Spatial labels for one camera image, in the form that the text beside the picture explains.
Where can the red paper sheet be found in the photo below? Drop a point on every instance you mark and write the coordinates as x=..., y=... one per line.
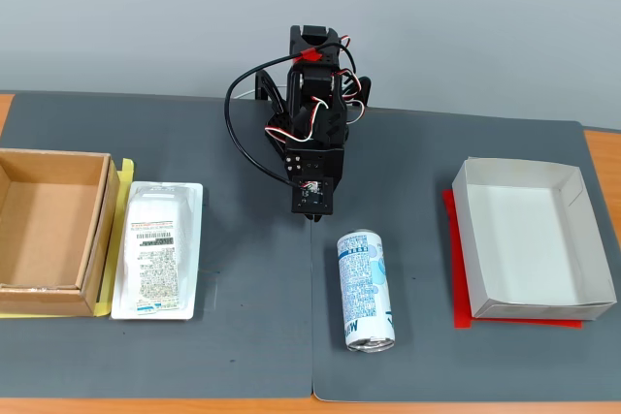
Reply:
x=458, y=288

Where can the white paper box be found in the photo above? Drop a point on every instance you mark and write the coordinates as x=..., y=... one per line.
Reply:
x=524, y=239

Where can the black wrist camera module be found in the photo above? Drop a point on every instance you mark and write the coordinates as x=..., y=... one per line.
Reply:
x=313, y=196

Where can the white plastic blister package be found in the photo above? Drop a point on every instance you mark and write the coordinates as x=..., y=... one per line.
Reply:
x=157, y=249

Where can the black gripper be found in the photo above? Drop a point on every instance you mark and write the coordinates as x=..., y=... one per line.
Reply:
x=294, y=162

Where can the dark grey table mat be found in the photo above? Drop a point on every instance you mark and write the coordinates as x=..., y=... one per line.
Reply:
x=242, y=288
x=422, y=220

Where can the yellow paper sheet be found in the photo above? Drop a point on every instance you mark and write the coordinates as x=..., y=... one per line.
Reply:
x=119, y=239

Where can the brown cardboard box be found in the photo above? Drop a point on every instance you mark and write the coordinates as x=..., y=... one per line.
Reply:
x=46, y=230

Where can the white blue drink can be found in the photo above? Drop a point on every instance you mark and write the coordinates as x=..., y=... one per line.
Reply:
x=364, y=283

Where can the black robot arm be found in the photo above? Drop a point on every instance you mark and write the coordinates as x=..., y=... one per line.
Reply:
x=315, y=84

